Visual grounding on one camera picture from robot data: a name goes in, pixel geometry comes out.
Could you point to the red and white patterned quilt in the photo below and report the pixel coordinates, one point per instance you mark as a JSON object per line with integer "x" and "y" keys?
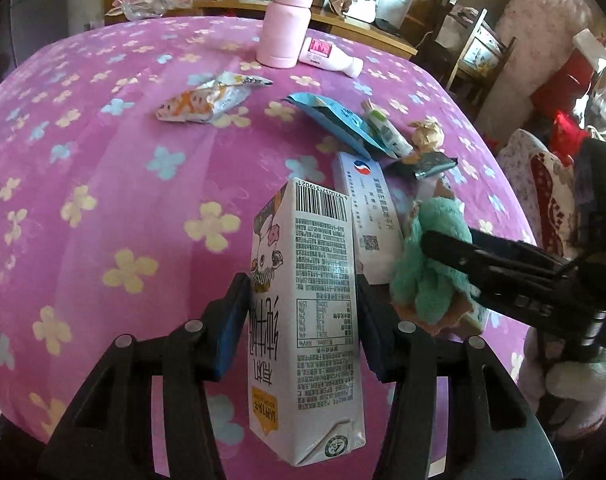
{"x": 548, "y": 195}

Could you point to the white milk carton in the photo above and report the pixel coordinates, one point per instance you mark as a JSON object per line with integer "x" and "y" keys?
{"x": 323, "y": 310}

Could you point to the white medicine box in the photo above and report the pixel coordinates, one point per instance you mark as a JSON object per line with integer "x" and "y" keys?
{"x": 370, "y": 210}

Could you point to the white bottle with pink label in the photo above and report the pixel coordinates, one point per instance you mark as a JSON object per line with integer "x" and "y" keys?
{"x": 328, "y": 57}

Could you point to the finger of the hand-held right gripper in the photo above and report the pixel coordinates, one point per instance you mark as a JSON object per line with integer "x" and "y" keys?
{"x": 508, "y": 280}
{"x": 523, "y": 247}

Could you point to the blue snack packet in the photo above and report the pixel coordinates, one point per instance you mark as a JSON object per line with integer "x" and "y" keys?
{"x": 333, "y": 117}

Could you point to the small green and white carton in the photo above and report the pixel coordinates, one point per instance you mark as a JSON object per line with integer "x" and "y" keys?
{"x": 388, "y": 132}

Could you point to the pink thermos bottle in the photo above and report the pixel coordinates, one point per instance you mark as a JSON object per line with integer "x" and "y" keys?
{"x": 285, "y": 25}

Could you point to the green plush doll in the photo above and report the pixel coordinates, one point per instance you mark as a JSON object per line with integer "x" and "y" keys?
{"x": 428, "y": 280}

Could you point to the beige paper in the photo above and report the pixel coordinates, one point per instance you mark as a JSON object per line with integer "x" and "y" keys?
{"x": 427, "y": 134}

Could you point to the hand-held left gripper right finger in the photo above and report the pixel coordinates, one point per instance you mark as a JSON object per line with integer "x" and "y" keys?
{"x": 375, "y": 330}

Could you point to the white and orange snack wrapper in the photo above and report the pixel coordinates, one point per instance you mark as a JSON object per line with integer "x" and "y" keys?
{"x": 203, "y": 102}

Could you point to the wooden chair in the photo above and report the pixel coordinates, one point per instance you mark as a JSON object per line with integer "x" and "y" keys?
{"x": 483, "y": 50}

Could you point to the wooden desk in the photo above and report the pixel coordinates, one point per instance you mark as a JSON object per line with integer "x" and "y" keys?
{"x": 363, "y": 32}

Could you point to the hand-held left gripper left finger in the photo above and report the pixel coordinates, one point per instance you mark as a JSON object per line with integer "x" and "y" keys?
{"x": 230, "y": 320}

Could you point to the floral mattress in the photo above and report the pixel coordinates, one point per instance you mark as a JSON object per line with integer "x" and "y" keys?
{"x": 538, "y": 35}

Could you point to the red box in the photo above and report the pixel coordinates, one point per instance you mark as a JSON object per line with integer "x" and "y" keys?
{"x": 565, "y": 77}

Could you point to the pink floral blanket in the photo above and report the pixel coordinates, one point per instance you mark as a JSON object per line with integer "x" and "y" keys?
{"x": 108, "y": 185}

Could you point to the dark foil wrapper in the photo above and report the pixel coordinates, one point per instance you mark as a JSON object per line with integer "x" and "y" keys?
{"x": 428, "y": 164}

